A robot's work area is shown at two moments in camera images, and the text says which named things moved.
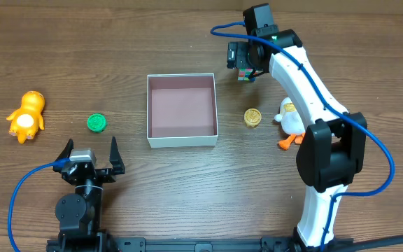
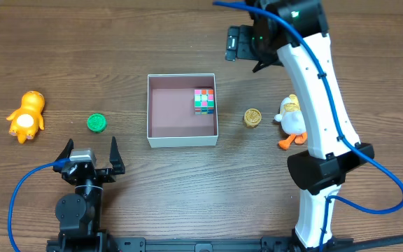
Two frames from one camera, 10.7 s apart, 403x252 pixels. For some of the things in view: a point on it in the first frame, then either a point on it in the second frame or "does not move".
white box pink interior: (182, 110) does not move
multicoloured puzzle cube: (244, 75) → (203, 101)
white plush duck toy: (292, 124) does not move
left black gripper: (101, 171) does not move
